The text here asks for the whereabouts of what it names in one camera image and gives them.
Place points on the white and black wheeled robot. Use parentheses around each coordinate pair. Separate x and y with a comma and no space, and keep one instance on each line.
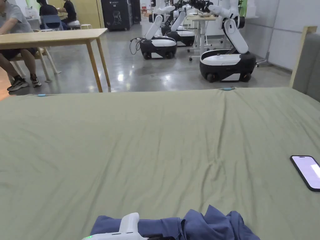
(157,37)
(181,32)
(227,50)

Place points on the grey padded headboard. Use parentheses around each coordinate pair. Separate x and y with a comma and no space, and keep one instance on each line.
(308,67)

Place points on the blue sheet clip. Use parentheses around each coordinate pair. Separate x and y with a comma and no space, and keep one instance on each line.
(41,95)
(227,88)

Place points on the dark blue shirt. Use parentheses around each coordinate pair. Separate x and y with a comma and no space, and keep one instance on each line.
(207,226)

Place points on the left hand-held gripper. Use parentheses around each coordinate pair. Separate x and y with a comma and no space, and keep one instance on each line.
(126,228)

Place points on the black cabinet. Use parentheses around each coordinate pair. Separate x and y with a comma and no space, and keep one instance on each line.
(116,14)

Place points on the white height-adjustable desk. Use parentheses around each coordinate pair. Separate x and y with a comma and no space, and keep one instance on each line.
(202,27)

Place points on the black smartphone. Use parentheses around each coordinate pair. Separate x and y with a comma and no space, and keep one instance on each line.
(308,172)

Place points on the bed with pale green sheet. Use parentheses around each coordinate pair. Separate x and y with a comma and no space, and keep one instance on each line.
(150,150)

